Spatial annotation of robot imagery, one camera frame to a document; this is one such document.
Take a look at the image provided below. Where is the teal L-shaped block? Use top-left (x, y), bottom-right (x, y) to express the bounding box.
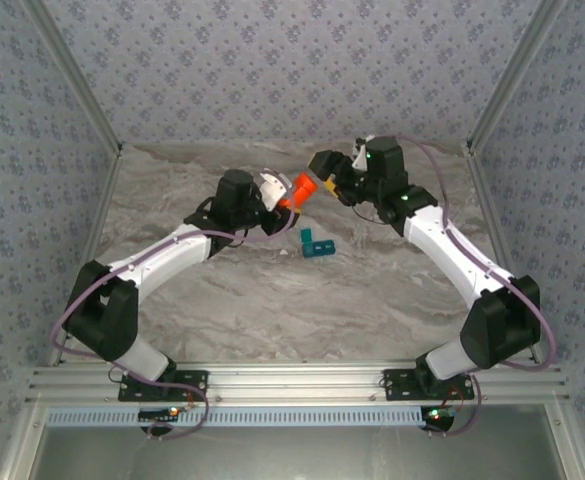
top-left (299, 227), bottom-right (337, 260)

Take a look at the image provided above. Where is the slotted grey cable duct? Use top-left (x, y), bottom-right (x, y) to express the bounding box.
top-left (46, 405), bottom-right (431, 429)

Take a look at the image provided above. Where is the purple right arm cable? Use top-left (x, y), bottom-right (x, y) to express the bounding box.
top-left (394, 133), bottom-right (558, 437)

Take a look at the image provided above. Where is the orange bottle cap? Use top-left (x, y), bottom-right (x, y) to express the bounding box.
top-left (294, 172), bottom-right (320, 197)

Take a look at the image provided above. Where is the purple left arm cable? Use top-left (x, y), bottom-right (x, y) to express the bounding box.
top-left (51, 172), bottom-right (296, 442)

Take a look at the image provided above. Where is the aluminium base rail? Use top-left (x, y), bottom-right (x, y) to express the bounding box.
top-left (25, 362), bottom-right (571, 407)

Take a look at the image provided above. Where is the grey metal panel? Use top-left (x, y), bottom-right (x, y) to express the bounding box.
top-left (29, 424), bottom-right (568, 480)

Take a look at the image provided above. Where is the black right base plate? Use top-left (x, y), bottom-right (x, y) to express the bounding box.
top-left (382, 368), bottom-right (476, 401)

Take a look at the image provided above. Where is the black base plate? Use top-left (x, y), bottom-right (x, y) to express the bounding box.
top-left (117, 369), bottom-right (209, 403)
top-left (382, 368), bottom-right (476, 401)

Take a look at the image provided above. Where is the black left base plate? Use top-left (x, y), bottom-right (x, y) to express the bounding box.
top-left (117, 369), bottom-right (209, 403)

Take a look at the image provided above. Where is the orange pill bottle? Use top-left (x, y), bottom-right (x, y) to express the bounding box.
top-left (277, 180), bottom-right (316, 211)

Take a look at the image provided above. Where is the aluminium frame bar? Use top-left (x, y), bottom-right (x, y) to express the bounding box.
top-left (49, 144), bottom-right (124, 366)
top-left (465, 0), bottom-right (569, 154)
top-left (464, 142), bottom-right (543, 365)
top-left (0, 404), bottom-right (48, 480)
top-left (21, 0), bottom-right (124, 154)
top-left (544, 404), bottom-right (585, 480)

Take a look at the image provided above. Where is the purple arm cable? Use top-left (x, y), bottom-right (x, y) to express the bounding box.
top-left (51, 172), bottom-right (296, 442)
top-left (394, 133), bottom-right (558, 437)

